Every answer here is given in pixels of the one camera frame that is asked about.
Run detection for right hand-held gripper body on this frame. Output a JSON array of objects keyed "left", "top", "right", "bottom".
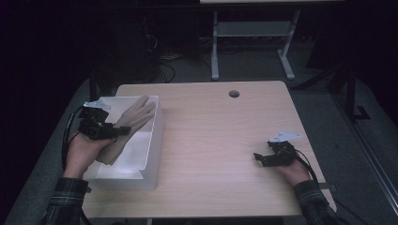
[{"left": 264, "top": 129, "right": 303, "bottom": 168}]

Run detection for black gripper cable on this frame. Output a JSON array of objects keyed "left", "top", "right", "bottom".
[
  {"left": 293, "top": 147, "right": 321, "bottom": 185},
  {"left": 61, "top": 106, "right": 84, "bottom": 173}
]

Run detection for dark metal stand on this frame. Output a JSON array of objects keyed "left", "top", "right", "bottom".
[{"left": 290, "top": 60, "right": 372, "bottom": 124}]

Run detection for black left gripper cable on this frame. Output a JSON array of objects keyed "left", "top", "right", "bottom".
[{"left": 61, "top": 106, "right": 84, "bottom": 173}]

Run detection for person's right hand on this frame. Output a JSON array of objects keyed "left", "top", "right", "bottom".
[{"left": 274, "top": 158, "right": 313, "bottom": 188}]

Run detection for white plastic box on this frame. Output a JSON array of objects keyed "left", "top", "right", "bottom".
[{"left": 82, "top": 95, "right": 166, "bottom": 191}]

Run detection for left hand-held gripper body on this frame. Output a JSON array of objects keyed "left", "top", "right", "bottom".
[{"left": 77, "top": 99, "right": 119, "bottom": 141}]

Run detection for white metal table frame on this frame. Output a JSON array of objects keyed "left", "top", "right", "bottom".
[{"left": 200, "top": 0, "right": 345, "bottom": 82}]

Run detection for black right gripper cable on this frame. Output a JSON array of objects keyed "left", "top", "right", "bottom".
[{"left": 293, "top": 147, "right": 321, "bottom": 185}]

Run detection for person's left hand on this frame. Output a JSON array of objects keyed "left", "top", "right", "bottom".
[{"left": 63, "top": 132, "right": 117, "bottom": 181}]

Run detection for aluminium rail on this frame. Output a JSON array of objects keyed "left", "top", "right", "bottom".
[{"left": 331, "top": 93, "right": 398, "bottom": 218}]

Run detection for black floor cables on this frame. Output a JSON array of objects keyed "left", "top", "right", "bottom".
[{"left": 151, "top": 52, "right": 191, "bottom": 84}]

